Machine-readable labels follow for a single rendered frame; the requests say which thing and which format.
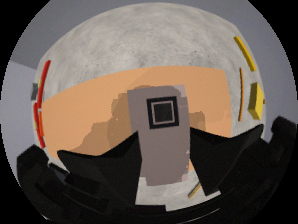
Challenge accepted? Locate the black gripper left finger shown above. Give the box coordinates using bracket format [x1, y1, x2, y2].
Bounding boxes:
[57, 131, 142, 208]

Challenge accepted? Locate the yellow rectangular block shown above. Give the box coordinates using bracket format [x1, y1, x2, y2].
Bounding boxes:
[249, 81, 263, 120]

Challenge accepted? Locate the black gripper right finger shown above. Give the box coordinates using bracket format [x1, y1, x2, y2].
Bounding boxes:
[189, 124, 265, 196]

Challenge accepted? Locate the yellow flat bar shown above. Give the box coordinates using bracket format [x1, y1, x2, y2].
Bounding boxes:
[234, 36, 255, 72]

